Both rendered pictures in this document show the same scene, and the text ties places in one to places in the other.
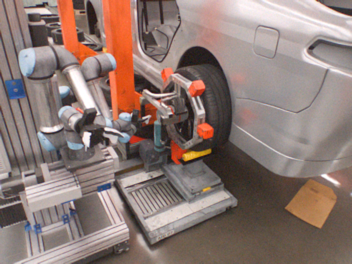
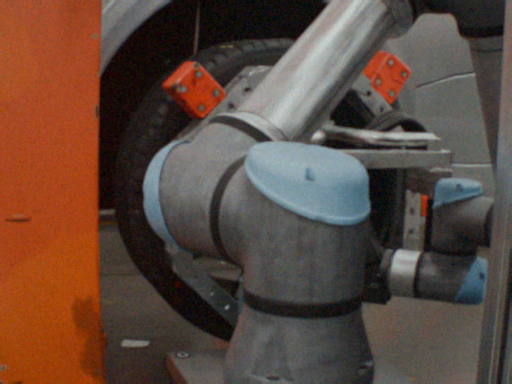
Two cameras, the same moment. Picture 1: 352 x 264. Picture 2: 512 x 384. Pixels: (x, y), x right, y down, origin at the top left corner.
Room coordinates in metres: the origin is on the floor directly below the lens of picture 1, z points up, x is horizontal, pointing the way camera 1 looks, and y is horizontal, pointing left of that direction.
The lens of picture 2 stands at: (1.72, 1.57, 1.13)
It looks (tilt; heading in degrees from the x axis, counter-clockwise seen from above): 10 degrees down; 280
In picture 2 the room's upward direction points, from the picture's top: 2 degrees clockwise
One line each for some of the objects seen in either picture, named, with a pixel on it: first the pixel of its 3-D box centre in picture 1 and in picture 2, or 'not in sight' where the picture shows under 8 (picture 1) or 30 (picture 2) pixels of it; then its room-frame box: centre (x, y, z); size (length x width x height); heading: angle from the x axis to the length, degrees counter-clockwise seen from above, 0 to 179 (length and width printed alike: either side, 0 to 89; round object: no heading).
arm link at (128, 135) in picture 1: (125, 134); (452, 277); (1.63, 0.35, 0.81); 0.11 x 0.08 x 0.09; 166
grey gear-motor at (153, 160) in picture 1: (162, 153); not in sight; (2.23, 0.14, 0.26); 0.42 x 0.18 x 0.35; 121
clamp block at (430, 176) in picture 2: (167, 118); (428, 178); (1.67, 0.07, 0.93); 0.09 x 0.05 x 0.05; 121
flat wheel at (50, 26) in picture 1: (61, 29); not in sight; (6.99, 2.86, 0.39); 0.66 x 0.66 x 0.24
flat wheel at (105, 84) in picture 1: (125, 89); not in sight; (3.44, 0.70, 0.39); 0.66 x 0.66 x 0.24
